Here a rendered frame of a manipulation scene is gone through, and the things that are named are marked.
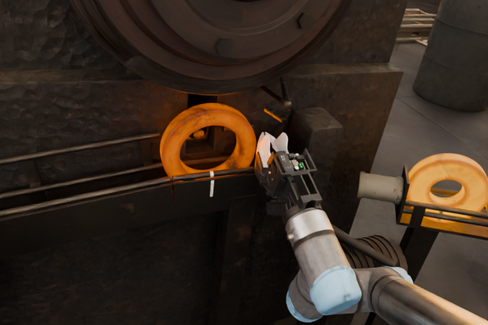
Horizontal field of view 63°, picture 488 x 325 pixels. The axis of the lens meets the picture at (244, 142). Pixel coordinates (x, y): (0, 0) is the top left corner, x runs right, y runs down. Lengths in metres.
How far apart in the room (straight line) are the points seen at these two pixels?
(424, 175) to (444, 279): 0.97
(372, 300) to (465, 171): 0.32
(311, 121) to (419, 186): 0.26
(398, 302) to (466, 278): 1.19
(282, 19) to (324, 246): 0.35
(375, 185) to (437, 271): 0.98
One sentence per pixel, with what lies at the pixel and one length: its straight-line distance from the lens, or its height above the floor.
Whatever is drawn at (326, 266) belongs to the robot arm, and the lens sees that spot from 0.64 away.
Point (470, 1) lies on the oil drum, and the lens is 3.22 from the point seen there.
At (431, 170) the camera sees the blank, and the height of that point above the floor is 0.75.
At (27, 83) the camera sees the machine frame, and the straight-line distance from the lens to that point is 0.75.
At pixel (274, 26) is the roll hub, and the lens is 0.58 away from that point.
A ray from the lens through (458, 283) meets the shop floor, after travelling 1.83.
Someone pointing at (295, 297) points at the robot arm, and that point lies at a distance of 0.74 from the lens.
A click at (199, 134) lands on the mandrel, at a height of 0.74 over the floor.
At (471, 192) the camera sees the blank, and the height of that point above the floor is 0.72.
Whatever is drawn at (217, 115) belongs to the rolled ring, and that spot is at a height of 0.83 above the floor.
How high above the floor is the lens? 1.16
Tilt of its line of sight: 31 degrees down
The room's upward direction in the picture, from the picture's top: 7 degrees clockwise
